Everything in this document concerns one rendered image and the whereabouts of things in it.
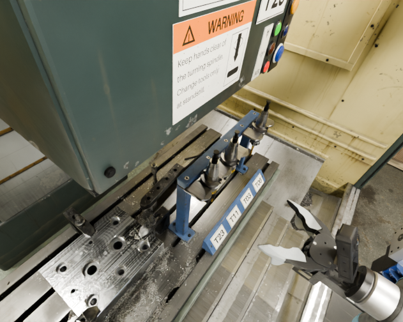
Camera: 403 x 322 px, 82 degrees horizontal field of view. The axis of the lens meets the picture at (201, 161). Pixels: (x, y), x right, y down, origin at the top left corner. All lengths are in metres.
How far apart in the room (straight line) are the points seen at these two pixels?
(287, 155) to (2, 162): 1.30
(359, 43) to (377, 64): 0.12
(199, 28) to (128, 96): 0.10
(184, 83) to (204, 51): 0.04
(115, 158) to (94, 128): 0.04
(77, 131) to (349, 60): 1.14
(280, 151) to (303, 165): 0.15
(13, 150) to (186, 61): 0.80
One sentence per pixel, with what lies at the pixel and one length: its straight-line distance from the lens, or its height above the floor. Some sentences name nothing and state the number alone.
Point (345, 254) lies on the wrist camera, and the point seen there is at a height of 1.35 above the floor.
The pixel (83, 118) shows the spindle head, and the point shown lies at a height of 1.64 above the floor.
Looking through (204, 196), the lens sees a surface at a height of 1.22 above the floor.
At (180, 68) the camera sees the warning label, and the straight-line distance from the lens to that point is 0.25.
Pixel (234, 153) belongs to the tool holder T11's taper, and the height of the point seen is 1.26.
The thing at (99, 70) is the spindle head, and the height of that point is 1.67.
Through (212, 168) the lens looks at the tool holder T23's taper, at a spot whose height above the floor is 1.28.
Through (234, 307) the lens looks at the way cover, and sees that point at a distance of 1.04.
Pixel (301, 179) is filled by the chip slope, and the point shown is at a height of 0.79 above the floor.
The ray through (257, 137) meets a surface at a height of 1.22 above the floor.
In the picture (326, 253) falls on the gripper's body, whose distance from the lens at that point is 0.55.
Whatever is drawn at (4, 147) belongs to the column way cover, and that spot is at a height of 1.19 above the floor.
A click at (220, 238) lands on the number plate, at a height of 0.93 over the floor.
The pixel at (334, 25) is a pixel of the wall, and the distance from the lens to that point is 1.21.
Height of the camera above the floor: 1.74
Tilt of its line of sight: 46 degrees down
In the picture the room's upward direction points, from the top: 8 degrees clockwise
